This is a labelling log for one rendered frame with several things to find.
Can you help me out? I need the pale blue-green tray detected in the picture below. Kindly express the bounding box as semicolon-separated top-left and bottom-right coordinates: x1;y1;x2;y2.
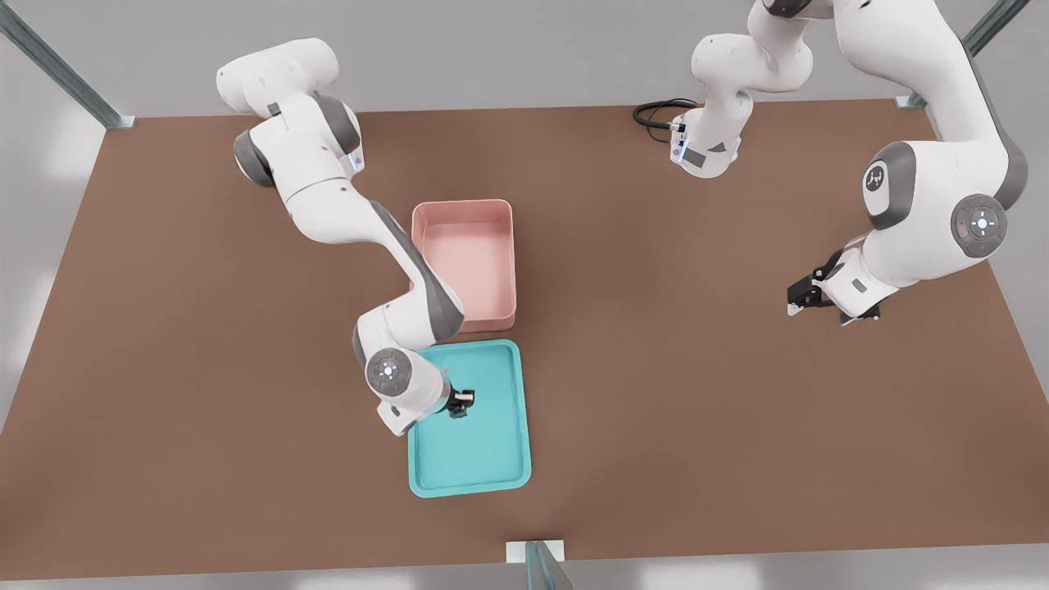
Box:
407;339;533;499

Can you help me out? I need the pink open box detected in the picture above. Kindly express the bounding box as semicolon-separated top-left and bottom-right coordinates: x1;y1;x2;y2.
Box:
411;199;518;334

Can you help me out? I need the silver frame post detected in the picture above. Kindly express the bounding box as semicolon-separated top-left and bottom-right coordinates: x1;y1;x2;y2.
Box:
506;539;575;590
0;0;137;131
895;0;1033;110

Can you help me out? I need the black cable loop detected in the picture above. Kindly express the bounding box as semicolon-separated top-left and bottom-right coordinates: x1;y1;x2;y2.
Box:
633;98;699;145

